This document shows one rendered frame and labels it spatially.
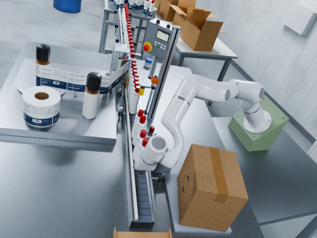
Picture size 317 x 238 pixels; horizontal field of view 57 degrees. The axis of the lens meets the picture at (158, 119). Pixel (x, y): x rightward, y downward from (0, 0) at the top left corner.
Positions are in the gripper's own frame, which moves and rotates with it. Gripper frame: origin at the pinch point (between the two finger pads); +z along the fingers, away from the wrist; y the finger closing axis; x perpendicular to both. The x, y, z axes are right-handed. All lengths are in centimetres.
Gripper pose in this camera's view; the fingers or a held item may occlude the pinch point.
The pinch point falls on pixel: (141, 170)
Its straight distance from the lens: 152.4
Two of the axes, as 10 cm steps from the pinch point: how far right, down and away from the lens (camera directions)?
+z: -2.8, 5.2, 8.1
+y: -9.6, -1.1, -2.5
